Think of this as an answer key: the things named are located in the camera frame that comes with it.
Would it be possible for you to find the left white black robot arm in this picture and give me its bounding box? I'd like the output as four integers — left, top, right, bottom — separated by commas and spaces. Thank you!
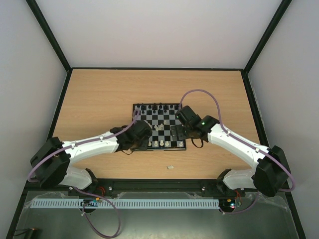
28, 121, 152, 190

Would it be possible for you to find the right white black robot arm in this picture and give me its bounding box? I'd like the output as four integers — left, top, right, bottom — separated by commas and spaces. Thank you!
170, 106, 290, 197

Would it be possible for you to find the pile of white chess pieces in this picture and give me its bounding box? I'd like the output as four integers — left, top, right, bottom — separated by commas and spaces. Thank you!
154, 120, 167, 131

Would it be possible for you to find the folding black white chessboard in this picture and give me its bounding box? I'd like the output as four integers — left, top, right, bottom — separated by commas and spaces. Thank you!
133, 103, 186, 151

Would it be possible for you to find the black king at e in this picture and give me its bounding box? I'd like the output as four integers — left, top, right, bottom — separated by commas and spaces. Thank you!
152, 104, 159, 111

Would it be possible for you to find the black cylinder on lower shelf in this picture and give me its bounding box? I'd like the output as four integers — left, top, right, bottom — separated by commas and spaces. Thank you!
23, 228, 39, 239

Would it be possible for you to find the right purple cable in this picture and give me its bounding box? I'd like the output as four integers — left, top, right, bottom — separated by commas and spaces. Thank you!
179, 89, 297, 215

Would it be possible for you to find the black aluminium mounting rail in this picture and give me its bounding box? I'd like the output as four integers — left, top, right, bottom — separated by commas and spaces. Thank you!
24, 177, 290, 197

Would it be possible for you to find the light blue slotted cable duct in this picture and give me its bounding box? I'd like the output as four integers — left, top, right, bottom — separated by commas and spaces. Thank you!
30, 199, 220, 209

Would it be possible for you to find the black enclosure frame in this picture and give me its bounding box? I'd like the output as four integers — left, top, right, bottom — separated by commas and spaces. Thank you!
6, 0, 306, 239

